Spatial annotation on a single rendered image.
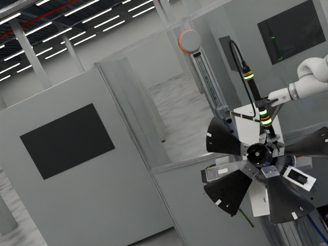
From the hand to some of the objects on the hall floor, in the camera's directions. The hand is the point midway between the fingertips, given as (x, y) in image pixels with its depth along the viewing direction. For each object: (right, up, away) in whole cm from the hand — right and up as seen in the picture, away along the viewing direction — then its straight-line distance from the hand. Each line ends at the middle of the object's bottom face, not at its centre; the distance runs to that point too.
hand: (259, 102), depth 165 cm
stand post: (+53, -131, +44) cm, 148 cm away
